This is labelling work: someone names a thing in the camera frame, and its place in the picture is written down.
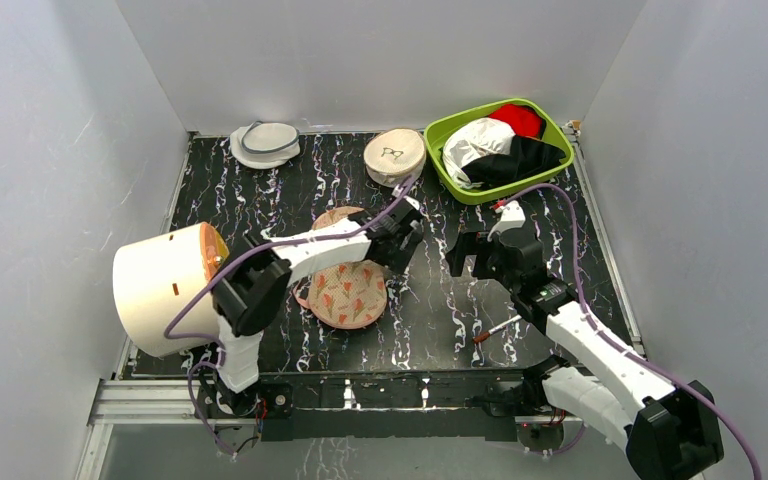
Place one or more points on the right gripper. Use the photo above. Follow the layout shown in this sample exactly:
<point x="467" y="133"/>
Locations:
<point x="479" y="257"/>

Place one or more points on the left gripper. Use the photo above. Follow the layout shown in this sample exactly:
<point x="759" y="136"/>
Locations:
<point x="402" y="250"/>

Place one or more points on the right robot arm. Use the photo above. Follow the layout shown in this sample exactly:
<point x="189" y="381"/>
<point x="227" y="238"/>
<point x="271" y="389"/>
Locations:
<point x="666" y="432"/>

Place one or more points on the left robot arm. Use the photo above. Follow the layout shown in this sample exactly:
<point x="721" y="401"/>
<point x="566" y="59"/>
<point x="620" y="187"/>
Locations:
<point x="251" y="285"/>

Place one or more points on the red-tipped white pen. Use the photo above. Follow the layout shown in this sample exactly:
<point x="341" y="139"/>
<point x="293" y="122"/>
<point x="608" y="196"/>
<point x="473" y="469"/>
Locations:
<point x="480" y="338"/>

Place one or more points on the white garment in basin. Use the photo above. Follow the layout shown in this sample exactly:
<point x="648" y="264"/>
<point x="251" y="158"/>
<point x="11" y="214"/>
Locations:
<point x="477" y="139"/>

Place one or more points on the black garment in basin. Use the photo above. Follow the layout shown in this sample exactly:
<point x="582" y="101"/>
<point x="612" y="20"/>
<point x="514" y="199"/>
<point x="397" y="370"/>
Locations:
<point x="527" y="157"/>

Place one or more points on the green plastic basin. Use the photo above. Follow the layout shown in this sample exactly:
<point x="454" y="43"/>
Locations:
<point x="438" y="131"/>

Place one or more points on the red garment in basin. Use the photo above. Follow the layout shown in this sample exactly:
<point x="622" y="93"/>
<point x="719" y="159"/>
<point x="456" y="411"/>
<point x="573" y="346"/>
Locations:
<point x="523" y="120"/>

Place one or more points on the white drum with orange lid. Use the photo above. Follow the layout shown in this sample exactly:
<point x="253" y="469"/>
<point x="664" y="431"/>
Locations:
<point x="154" y="279"/>

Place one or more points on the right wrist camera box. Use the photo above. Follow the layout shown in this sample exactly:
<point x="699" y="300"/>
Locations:
<point x="511" y="216"/>

